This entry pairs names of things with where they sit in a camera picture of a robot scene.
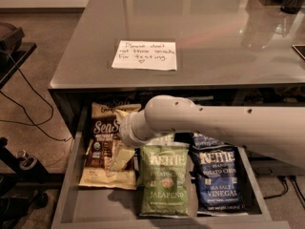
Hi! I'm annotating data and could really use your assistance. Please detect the front blue vinegar chip bag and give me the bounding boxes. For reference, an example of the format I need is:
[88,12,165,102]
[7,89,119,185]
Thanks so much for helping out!
[189,145,247,216]

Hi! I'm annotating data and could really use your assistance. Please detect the black plugs and cables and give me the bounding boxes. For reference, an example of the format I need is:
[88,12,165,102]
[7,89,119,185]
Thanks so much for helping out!
[262,175,305,212]

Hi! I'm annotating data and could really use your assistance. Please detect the white handwritten paper note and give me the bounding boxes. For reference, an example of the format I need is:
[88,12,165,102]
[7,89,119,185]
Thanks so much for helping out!
[112,40,177,71]

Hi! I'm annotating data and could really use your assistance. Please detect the middle blue chip bag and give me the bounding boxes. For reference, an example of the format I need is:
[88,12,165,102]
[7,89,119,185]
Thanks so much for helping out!
[192,133,224,149]

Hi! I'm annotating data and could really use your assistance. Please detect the brown sea salt chip bag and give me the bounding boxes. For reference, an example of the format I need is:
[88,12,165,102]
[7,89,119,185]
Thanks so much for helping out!
[79,103,141,190]

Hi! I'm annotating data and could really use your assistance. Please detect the black stand with wheels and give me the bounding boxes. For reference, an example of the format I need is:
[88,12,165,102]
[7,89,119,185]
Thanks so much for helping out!
[0,22,51,229]

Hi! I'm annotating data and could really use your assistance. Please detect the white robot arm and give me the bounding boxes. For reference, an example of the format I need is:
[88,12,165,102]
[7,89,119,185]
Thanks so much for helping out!
[119,95,305,169]

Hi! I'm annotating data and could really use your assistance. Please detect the front green jalapeno chip bag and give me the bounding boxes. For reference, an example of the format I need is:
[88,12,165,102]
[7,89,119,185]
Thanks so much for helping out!
[140,141,189,218]

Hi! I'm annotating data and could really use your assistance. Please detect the black cable on floor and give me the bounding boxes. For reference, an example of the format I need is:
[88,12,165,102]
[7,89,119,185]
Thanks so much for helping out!
[0,52,73,143]

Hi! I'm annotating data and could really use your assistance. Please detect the dark lower drawers right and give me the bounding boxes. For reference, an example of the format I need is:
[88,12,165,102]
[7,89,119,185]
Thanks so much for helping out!
[248,153,305,177]

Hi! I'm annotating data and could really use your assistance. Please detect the open grey top drawer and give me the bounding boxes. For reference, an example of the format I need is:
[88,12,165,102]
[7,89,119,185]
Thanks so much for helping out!
[51,107,291,229]

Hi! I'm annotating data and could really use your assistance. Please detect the grey counter cabinet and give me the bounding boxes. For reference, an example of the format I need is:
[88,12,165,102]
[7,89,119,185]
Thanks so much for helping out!
[50,0,305,133]

